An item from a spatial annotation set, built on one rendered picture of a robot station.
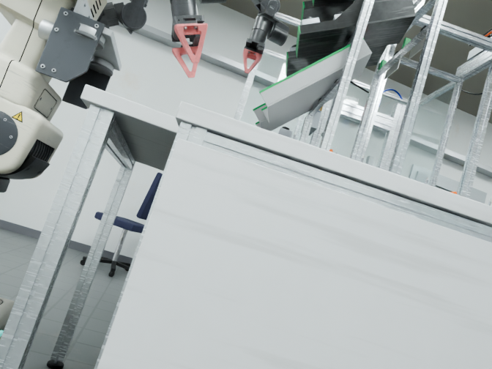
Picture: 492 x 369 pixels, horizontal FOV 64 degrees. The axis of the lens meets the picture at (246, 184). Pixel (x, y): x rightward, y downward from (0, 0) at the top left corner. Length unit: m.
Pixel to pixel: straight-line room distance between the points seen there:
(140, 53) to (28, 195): 1.90
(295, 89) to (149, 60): 3.77
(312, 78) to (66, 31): 0.58
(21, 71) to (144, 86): 3.56
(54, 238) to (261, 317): 0.41
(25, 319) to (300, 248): 0.51
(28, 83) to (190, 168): 0.51
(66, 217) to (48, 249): 0.07
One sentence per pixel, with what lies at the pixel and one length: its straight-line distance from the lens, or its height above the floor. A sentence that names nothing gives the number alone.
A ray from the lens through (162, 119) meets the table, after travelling 0.79.
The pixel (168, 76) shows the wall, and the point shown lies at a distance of 4.61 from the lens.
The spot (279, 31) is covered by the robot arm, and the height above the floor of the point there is 1.41.
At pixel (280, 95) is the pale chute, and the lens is 0.97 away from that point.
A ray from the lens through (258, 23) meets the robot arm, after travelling 1.49.
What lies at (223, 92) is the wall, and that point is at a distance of 4.62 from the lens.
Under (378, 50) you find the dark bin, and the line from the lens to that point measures 1.24.
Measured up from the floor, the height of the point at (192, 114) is 0.84.
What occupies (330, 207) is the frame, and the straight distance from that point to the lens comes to 0.67.
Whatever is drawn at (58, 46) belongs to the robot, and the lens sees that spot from 1.03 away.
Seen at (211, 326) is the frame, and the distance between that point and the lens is 0.66.
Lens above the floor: 0.69
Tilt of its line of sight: 7 degrees up
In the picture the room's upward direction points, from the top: 18 degrees clockwise
